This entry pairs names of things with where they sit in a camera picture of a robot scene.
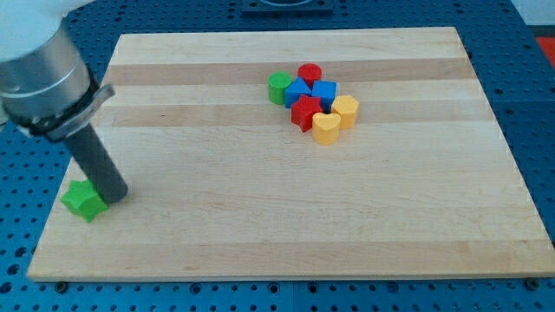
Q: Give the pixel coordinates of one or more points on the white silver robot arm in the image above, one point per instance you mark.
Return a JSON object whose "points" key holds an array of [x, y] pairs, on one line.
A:
{"points": [[46, 87]]}

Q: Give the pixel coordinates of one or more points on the red star block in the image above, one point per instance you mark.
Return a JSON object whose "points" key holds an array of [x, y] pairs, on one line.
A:
{"points": [[303, 109]]}

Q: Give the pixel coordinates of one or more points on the green circle block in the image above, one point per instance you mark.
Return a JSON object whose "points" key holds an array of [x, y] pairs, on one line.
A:
{"points": [[277, 83]]}

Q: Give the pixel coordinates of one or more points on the red circle block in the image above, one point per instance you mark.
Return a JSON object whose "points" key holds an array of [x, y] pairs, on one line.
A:
{"points": [[310, 72]]}

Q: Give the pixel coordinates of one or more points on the green star block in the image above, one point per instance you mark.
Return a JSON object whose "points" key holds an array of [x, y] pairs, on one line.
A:
{"points": [[82, 199]]}

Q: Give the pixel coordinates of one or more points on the yellow heart block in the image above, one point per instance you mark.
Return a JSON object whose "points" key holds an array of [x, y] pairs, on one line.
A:
{"points": [[325, 128]]}

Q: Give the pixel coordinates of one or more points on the wooden board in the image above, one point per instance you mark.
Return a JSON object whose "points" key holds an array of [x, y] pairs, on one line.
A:
{"points": [[223, 186]]}

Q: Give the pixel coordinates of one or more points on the blue triangle block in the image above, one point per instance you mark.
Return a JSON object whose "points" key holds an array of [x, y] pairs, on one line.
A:
{"points": [[294, 91]]}

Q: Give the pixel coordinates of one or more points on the blue cube block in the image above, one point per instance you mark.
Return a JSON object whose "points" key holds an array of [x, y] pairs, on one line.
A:
{"points": [[326, 92]]}

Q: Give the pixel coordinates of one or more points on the yellow pentagon block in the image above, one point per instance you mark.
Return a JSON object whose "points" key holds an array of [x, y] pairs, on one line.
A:
{"points": [[347, 107]]}

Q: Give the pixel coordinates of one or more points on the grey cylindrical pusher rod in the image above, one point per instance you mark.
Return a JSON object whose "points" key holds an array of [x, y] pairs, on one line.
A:
{"points": [[95, 162]]}

